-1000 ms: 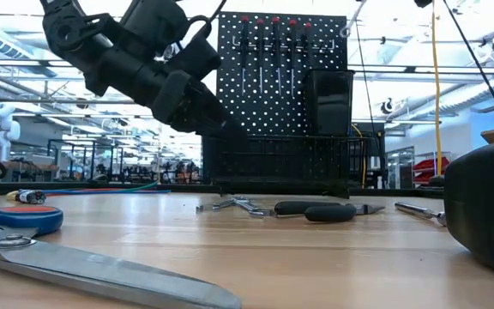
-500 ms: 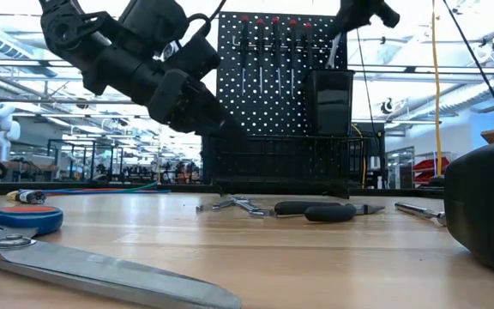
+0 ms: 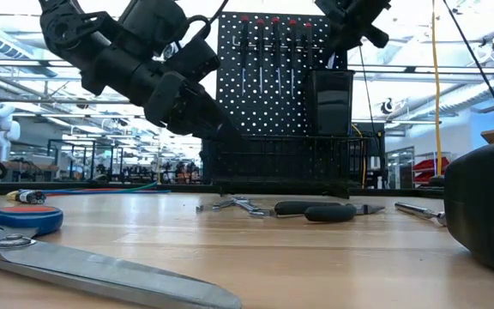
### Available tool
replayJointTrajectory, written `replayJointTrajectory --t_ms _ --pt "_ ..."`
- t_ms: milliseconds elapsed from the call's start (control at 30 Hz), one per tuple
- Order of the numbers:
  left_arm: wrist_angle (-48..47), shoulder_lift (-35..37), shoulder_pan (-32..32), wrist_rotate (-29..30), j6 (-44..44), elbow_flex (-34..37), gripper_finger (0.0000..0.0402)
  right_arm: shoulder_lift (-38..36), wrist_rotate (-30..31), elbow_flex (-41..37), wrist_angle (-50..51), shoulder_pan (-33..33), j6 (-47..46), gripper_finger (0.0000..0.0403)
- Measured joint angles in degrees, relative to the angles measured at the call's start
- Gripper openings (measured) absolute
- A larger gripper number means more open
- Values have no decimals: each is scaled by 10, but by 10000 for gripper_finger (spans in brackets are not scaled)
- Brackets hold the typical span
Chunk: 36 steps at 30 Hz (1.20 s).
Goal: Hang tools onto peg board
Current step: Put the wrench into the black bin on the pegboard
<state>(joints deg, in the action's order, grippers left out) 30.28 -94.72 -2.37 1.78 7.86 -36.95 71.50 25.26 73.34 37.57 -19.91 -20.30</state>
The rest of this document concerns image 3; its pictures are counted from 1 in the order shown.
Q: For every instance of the silver nut driver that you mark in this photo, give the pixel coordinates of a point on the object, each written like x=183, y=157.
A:
x=418, y=210

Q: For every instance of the black metal peg board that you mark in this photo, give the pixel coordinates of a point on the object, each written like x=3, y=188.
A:
x=238, y=107

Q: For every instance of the red storage bins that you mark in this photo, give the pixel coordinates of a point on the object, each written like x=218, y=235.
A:
x=431, y=165

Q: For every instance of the black rounded object right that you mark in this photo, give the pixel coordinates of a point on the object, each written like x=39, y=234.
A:
x=487, y=206

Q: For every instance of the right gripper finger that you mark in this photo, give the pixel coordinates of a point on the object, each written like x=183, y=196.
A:
x=338, y=58

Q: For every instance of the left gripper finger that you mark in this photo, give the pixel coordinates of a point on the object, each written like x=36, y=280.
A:
x=225, y=124
x=219, y=138

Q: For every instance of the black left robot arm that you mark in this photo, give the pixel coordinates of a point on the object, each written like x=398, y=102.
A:
x=114, y=64

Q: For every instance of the glass door cabinet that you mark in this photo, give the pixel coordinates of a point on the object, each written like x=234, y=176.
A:
x=401, y=167

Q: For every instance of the black aluminium table frame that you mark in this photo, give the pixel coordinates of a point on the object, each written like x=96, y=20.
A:
x=401, y=193

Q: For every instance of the black plastic bin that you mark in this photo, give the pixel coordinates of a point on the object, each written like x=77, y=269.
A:
x=330, y=103

